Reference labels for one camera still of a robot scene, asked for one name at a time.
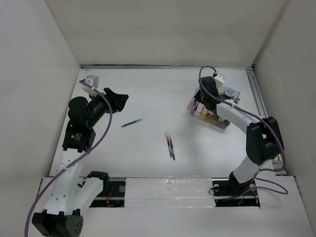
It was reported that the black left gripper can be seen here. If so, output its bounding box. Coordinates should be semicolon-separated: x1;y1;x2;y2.
86;88;127;128

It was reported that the dark blue gel pen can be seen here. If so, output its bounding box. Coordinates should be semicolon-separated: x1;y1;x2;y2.
168;133;176;160

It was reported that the red gel pen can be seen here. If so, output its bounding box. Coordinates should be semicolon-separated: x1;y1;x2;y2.
164;132;173;158

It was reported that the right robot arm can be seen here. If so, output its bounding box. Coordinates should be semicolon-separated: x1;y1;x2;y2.
194;73;284;200

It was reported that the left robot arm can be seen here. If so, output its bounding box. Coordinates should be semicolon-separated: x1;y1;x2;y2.
32;88;129;237

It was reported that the clear acrylic desk organizer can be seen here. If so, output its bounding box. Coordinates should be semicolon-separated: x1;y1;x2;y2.
187;86;240;129

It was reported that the teal blue pen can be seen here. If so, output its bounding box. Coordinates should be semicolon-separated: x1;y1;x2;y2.
121;117;145;128

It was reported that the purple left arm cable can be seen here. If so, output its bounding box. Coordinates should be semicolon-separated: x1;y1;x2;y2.
24;80;113;237

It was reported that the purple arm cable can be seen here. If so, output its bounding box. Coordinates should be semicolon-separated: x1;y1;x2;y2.
24;80;113;237
198;66;289;198

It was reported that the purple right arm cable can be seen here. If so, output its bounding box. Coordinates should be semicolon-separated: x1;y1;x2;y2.
198;66;289;198

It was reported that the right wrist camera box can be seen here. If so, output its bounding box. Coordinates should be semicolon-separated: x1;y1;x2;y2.
213;74;225;88

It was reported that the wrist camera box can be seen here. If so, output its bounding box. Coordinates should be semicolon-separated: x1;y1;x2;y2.
213;74;225;88
83;75;99;88

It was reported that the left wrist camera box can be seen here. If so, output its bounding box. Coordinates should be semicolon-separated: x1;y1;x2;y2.
83;75;99;88

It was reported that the aluminium rail back edge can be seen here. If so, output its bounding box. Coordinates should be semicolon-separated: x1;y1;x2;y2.
80;64;255;70

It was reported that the aluminium rail right side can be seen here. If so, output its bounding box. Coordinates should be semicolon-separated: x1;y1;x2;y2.
246;68;283;169

